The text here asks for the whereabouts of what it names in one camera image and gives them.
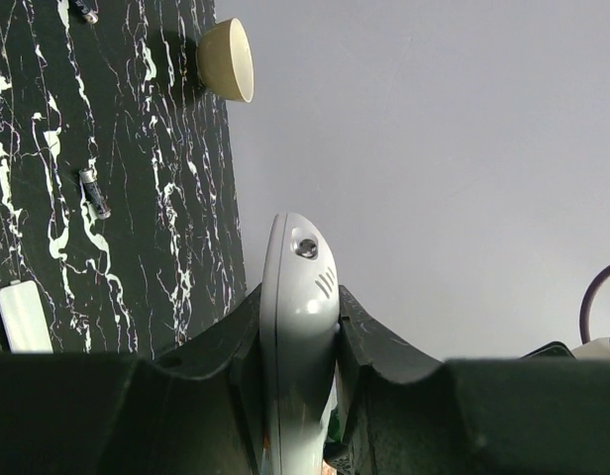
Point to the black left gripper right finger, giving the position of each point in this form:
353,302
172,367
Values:
405,412

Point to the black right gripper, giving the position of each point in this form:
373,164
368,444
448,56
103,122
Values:
552,349

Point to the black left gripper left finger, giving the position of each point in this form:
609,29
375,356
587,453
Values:
197,409

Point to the green AA battery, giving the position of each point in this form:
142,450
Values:
334,434

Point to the white remote control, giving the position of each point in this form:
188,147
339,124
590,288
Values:
298,324

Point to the white battery cover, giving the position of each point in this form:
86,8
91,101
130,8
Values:
23,318

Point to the black orange battery right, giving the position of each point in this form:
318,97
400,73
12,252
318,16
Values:
93,191

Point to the black orange battery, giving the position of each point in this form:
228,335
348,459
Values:
93,191
88,14

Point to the cream bowl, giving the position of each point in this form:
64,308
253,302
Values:
225,62

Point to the black orange battery far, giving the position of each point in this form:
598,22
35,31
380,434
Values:
88,14

